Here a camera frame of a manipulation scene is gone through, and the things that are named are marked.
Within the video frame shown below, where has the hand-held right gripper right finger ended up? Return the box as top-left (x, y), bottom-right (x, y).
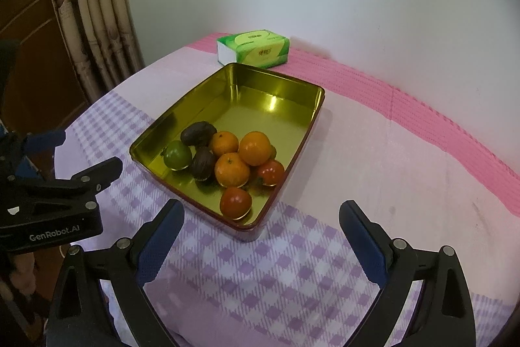
top-left (339, 200), bottom-right (476, 347)

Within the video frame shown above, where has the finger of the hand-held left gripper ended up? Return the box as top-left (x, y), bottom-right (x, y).
top-left (0, 157), bottom-right (124, 228)
top-left (0, 128), bottom-right (67, 185)

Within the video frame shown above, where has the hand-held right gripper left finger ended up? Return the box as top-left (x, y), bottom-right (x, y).
top-left (46, 199), bottom-right (185, 347)

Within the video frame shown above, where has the green tomato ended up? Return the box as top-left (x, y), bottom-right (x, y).
top-left (162, 140), bottom-right (193, 170)

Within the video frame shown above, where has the red tomato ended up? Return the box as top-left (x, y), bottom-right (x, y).
top-left (255, 160), bottom-right (286, 187)
top-left (220, 186), bottom-right (253, 218)

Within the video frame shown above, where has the dark brown round fruit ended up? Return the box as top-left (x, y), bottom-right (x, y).
top-left (191, 148), bottom-right (217, 182)
top-left (180, 121), bottom-right (218, 148)

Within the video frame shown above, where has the orange tangerine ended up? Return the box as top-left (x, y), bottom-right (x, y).
top-left (238, 131), bottom-right (272, 166)
top-left (214, 152), bottom-right (251, 188)
top-left (209, 131), bottom-right (240, 157)

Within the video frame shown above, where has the red and gold tin box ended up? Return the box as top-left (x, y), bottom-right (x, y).
top-left (129, 62), bottom-right (326, 243)

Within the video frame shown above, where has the person's left hand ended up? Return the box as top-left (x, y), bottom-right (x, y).
top-left (8, 251), bottom-right (39, 297)

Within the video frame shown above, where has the brown wooden door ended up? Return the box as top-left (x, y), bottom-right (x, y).
top-left (0, 0), bottom-right (90, 136)

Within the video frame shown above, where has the pink and purple checked tablecloth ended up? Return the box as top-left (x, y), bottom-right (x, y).
top-left (53, 31), bottom-right (520, 347)

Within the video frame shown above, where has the beige patterned curtain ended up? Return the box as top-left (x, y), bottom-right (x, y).
top-left (46, 0), bottom-right (145, 96)

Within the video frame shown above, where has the green tissue pack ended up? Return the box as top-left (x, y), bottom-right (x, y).
top-left (216, 29), bottom-right (291, 70)

